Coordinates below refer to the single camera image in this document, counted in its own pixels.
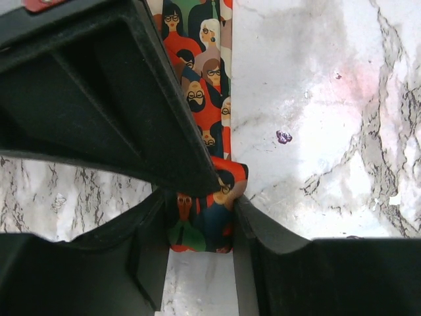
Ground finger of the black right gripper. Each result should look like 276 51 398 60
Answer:
1 1 218 194

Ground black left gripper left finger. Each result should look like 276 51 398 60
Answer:
1 190 169 315

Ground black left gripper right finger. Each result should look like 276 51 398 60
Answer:
233 197 420 315

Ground colourful faces patterned tie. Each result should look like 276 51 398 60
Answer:
148 1 248 253

